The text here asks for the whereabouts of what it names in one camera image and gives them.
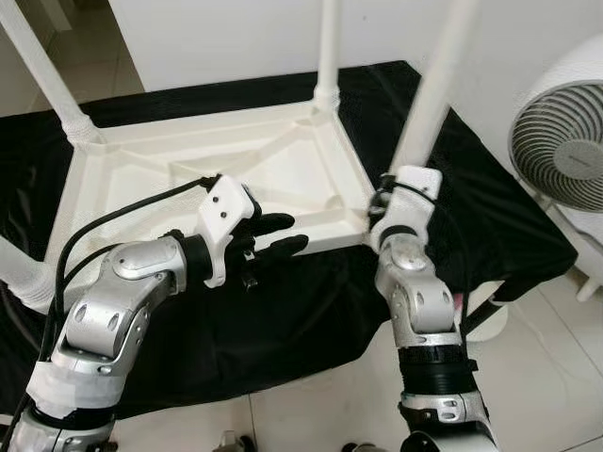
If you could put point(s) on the white plastic table top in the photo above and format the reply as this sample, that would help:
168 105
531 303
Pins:
283 169

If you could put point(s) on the white plastic table leg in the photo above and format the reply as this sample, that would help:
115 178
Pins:
24 273
329 47
438 75
47 75

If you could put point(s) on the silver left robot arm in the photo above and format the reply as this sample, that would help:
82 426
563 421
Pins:
104 301

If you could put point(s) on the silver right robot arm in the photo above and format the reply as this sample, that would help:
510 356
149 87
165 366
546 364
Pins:
419 292

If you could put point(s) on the black table cloth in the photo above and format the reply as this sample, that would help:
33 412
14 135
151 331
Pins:
311 320

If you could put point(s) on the black metal support rod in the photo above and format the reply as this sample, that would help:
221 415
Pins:
480 318

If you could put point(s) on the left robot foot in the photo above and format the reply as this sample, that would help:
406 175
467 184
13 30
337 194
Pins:
234 443

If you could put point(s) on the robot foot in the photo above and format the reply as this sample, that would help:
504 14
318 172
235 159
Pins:
234 443
358 446

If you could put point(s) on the white standing fan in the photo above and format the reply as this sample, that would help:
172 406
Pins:
565 132

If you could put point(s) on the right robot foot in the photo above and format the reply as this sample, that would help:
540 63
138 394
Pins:
358 446

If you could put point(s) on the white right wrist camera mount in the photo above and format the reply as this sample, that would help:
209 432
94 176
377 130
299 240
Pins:
415 193

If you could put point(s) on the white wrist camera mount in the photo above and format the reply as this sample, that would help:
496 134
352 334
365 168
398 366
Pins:
226 212
415 193

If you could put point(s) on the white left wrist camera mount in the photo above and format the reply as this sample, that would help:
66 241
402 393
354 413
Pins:
226 212

